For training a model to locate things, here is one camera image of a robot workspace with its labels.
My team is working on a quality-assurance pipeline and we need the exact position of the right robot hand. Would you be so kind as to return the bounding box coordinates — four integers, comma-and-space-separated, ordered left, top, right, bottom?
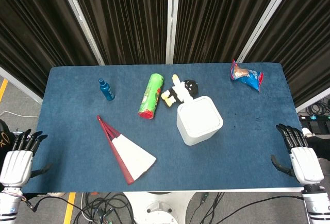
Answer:
270, 124, 325, 184

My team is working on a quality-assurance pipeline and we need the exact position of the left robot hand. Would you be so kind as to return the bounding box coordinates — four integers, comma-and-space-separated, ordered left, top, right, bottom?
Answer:
0, 129, 52, 186

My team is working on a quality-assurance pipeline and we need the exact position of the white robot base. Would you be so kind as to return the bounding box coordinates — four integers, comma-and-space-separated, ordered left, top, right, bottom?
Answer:
123, 192, 209, 224

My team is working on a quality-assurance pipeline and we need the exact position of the green cylindrical chip can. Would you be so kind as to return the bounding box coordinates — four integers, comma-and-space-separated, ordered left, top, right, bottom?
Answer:
138, 73, 165, 120

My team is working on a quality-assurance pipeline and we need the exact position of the blue snack bag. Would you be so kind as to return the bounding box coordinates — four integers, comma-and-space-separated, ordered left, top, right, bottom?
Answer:
230, 59, 265, 93

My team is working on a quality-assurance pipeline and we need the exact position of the red and white folding fan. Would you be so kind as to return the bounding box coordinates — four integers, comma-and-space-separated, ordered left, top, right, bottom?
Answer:
96, 115, 157, 185

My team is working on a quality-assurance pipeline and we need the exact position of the white square lidded bin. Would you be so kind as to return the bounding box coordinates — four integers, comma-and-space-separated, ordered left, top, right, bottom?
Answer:
176, 95, 224, 147

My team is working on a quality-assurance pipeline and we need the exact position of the blue spray bottle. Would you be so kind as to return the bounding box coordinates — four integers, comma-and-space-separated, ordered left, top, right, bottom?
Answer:
98, 78, 116, 101

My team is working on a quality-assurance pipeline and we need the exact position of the blue table mat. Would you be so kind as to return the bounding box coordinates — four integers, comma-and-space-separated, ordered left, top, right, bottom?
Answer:
22, 63, 305, 193

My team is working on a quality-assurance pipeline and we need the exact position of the black and white plush toy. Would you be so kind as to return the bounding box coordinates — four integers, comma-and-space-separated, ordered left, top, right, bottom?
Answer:
161, 74, 199, 108

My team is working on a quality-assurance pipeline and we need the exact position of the black pleated curtain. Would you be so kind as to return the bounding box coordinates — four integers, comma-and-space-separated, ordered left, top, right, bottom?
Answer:
0, 0, 330, 108

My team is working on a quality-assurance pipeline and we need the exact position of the white cable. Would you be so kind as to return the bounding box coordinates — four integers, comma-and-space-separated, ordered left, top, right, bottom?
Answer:
0, 110, 39, 118

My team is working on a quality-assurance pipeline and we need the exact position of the black cable bundle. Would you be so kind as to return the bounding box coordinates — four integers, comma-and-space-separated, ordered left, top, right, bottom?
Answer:
25, 192, 137, 224

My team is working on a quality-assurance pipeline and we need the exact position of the white frame post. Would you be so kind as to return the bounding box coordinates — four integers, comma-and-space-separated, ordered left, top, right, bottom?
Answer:
56, 0, 106, 66
236, 0, 300, 64
165, 0, 177, 65

